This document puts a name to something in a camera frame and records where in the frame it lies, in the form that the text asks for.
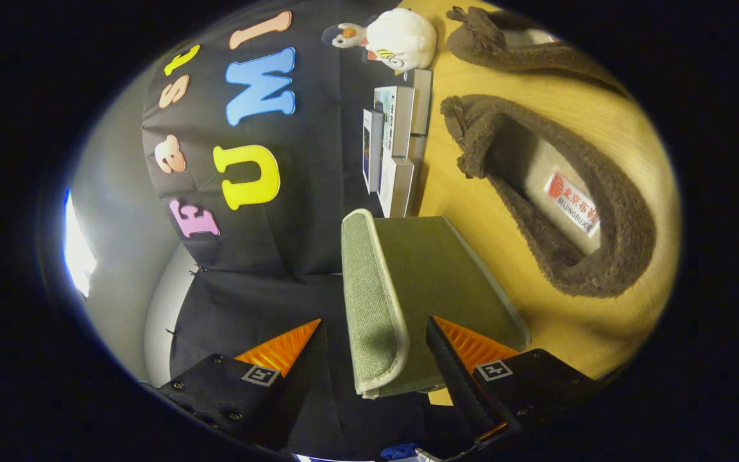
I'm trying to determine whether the white round plush toy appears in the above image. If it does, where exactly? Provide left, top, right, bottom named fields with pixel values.
left=364, top=8, right=438, bottom=71

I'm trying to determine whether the penguin plush toy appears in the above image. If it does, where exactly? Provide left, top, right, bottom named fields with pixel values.
left=321, top=16, right=377, bottom=65

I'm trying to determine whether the dark cover book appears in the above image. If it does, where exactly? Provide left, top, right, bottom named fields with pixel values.
left=411, top=69, right=433, bottom=135

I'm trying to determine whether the small blue cover book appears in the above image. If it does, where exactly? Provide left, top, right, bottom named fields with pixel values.
left=362, top=109, right=384, bottom=193

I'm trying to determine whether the large ceiling light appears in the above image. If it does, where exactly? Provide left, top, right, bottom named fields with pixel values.
left=64, top=189, right=98, bottom=299

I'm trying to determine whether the green fabric storage box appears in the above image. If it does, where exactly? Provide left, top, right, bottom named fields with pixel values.
left=341, top=209, right=532, bottom=400

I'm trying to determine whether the brown fuzzy shoe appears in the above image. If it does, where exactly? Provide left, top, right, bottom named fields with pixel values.
left=446, top=6, right=627, bottom=97
left=440, top=95, right=657, bottom=297

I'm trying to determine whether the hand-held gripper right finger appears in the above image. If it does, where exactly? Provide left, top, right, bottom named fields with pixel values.
left=425, top=316, right=602, bottom=449

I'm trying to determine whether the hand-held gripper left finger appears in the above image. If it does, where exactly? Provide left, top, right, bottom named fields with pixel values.
left=157, top=319, right=330, bottom=451

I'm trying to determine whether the plain white book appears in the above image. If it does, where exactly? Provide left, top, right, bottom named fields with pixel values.
left=379, top=157, right=415, bottom=219

